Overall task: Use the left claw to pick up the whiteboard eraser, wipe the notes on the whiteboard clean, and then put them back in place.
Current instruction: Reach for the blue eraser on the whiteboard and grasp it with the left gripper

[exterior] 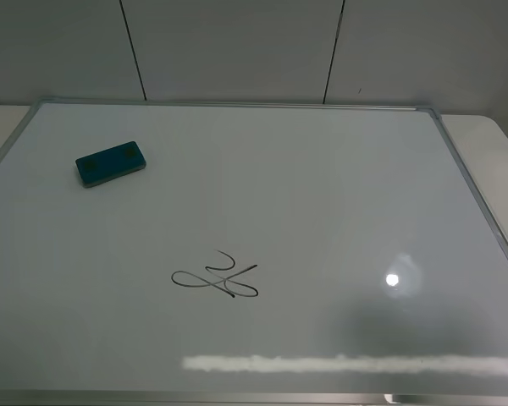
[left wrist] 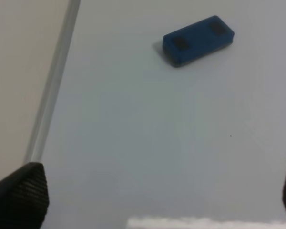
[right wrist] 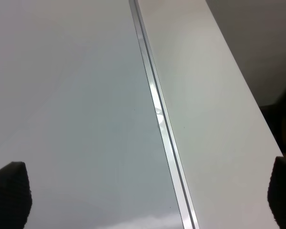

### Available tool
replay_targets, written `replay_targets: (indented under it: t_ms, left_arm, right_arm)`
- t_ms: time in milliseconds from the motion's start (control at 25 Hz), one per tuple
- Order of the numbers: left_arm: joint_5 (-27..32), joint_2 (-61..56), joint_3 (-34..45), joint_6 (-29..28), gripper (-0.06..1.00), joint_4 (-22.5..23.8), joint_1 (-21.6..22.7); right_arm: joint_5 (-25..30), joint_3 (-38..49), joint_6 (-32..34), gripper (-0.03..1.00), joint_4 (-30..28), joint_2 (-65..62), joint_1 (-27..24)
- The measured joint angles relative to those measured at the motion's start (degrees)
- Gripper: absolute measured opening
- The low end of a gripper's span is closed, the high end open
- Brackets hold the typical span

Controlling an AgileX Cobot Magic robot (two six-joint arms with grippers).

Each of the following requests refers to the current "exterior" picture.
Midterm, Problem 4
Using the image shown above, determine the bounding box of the black marker scribble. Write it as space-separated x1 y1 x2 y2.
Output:
170 250 259 298

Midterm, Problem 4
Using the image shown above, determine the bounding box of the white aluminium-framed whiteboard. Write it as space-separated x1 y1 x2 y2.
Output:
0 100 508 405

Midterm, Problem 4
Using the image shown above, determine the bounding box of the teal whiteboard eraser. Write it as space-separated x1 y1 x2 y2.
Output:
75 141 146 188

